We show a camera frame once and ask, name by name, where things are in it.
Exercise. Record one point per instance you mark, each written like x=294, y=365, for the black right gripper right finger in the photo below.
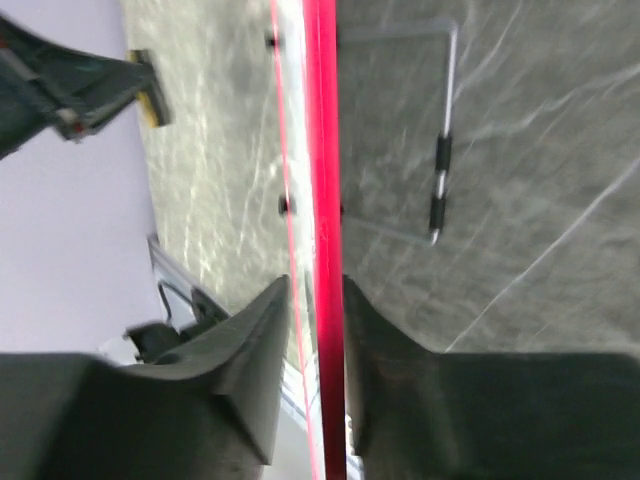
x=418, y=414

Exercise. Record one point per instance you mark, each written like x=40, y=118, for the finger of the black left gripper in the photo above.
x=46, y=85

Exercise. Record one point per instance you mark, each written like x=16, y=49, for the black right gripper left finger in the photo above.
x=206, y=409

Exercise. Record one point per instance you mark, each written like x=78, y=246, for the yellow whiteboard eraser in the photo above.
x=152, y=99

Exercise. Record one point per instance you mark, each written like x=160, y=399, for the red framed whiteboard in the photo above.
x=304, y=49

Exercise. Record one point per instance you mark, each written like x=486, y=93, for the metal whiteboard stand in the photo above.
x=443, y=151

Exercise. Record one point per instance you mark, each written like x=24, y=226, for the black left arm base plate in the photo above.
x=207, y=312

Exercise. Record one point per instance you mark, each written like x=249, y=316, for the aluminium front rail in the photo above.
x=298, y=451

